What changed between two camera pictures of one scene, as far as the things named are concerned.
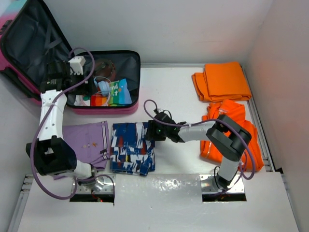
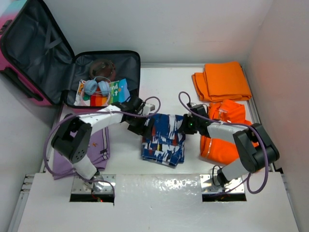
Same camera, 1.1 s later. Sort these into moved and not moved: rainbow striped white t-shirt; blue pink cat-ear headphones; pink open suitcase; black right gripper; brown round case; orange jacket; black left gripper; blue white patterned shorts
Moved: blue white patterned shorts; black right gripper; black left gripper
Not moved: brown round case; blue pink cat-ear headphones; orange jacket; rainbow striped white t-shirt; pink open suitcase
